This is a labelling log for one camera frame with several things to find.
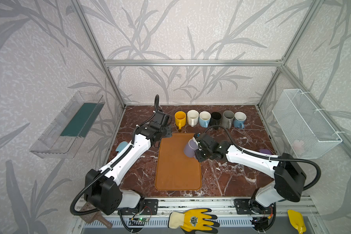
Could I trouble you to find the purple mug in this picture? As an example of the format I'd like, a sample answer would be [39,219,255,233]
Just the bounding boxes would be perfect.
[183,138,198,159]

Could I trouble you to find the yellow mug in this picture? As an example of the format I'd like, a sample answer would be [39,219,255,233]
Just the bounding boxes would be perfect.
[175,111,187,130]

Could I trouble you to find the black mug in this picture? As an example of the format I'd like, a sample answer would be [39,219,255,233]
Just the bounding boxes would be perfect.
[210,112,222,126]

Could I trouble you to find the light blue mug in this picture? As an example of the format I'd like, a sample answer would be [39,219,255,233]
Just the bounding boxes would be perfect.
[199,111,211,128]

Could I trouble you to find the white mug with lettering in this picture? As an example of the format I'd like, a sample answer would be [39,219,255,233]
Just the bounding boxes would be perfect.
[187,110,199,127]

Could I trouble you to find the grey mug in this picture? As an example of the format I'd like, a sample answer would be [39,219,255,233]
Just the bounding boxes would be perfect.
[220,110,235,129]

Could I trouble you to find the teal dotted mug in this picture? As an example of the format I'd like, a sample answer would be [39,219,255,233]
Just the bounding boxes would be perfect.
[234,112,247,129]

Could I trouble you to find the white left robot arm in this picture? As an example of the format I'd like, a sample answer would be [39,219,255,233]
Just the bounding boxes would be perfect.
[70,95,172,216]

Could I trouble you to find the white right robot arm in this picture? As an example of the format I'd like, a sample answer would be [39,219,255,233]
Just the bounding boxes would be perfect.
[192,128,322,214]

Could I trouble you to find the orange plastic tray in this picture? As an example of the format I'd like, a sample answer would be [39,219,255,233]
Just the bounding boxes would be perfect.
[155,133,202,191]

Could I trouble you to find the light blue spatula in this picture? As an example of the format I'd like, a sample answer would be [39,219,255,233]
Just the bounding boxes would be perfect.
[116,141,128,154]

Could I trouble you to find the purple spatula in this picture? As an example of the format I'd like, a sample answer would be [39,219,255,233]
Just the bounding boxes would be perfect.
[259,149,272,155]

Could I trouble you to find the yellow black work glove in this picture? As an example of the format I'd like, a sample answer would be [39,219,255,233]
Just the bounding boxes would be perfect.
[168,208,220,234]

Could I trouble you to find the pink object in basket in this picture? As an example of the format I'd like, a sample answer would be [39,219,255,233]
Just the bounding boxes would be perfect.
[292,140,305,155]

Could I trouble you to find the yellow plastic scoop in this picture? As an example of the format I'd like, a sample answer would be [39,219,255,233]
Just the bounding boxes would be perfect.
[287,210,307,234]

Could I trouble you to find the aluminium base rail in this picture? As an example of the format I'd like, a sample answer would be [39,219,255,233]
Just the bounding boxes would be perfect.
[67,197,327,234]

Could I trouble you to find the clear plastic wall bin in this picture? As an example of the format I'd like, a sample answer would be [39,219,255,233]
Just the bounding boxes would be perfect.
[30,91,105,159]

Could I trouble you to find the white wire wall basket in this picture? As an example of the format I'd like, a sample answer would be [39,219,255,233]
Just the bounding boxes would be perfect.
[272,89,343,160]

